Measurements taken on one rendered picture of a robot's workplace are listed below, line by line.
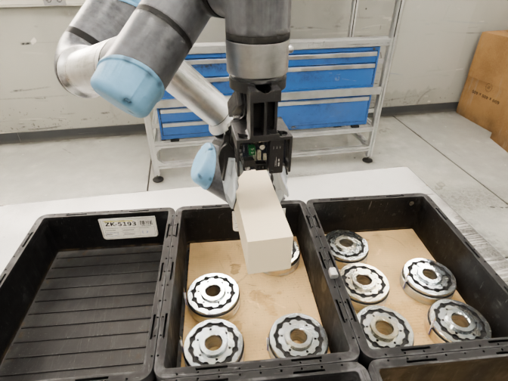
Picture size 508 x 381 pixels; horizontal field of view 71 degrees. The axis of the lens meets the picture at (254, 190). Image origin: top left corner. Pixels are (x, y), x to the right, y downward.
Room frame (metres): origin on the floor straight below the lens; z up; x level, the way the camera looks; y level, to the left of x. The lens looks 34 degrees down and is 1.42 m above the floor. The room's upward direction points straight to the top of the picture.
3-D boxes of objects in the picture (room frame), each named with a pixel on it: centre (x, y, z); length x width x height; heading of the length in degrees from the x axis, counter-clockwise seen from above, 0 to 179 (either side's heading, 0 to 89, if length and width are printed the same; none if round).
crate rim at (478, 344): (0.50, -0.29, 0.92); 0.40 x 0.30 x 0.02; 6
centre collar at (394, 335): (0.39, -0.23, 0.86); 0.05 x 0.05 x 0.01
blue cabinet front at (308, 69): (2.46, -0.50, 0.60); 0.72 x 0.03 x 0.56; 100
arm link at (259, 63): (0.45, -0.01, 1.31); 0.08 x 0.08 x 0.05
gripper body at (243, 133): (0.44, -0.01, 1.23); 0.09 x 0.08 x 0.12; 10
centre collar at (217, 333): (0.36, 0.07, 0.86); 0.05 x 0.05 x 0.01
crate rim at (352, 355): (0.47, 0.01, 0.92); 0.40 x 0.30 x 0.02; 6
